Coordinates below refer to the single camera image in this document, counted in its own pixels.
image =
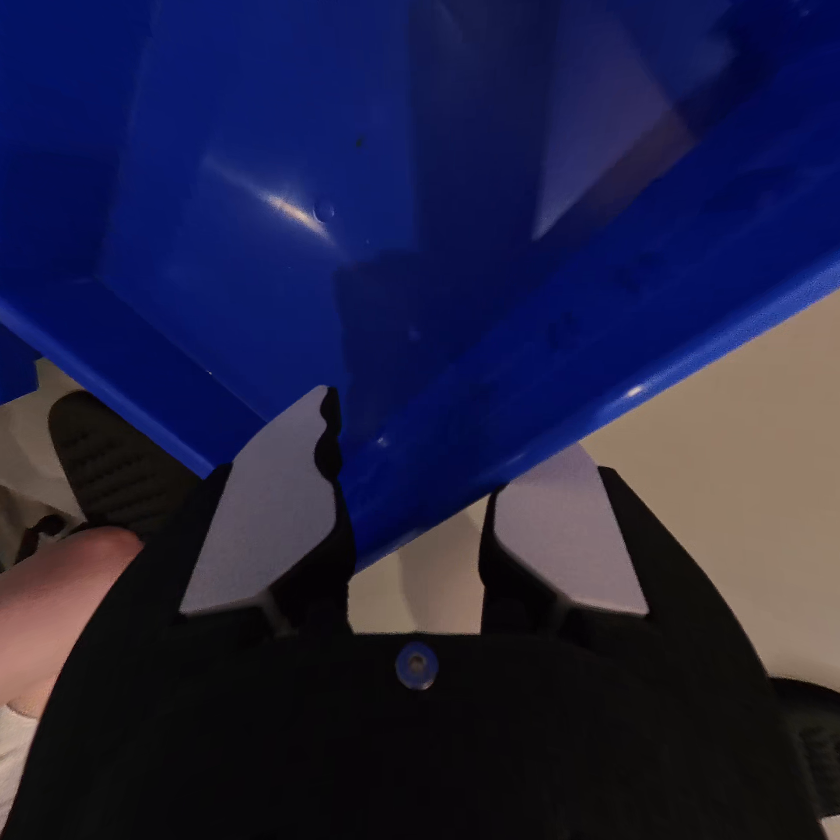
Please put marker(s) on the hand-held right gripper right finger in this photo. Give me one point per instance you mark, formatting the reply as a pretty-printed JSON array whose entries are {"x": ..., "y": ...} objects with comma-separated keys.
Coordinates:
[{"x": 571, "y": 538}]

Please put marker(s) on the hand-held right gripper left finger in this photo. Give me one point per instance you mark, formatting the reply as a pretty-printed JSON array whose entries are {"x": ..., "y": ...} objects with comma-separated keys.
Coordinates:
[{"x": 263, "y": 532}]

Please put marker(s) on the blue plastic bin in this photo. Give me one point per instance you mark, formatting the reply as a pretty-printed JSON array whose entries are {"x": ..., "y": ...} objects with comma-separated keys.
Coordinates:
[{"x": 394, "y": 197}]

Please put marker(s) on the person's right forearm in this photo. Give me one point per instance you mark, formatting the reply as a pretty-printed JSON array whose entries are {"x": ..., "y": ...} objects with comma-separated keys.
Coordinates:
[{"x": 59, "y": 604}]

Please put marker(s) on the black wrist rest pad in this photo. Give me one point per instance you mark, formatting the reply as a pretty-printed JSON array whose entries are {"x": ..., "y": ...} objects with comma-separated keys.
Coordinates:
[{"x": 112, "y": 460}]

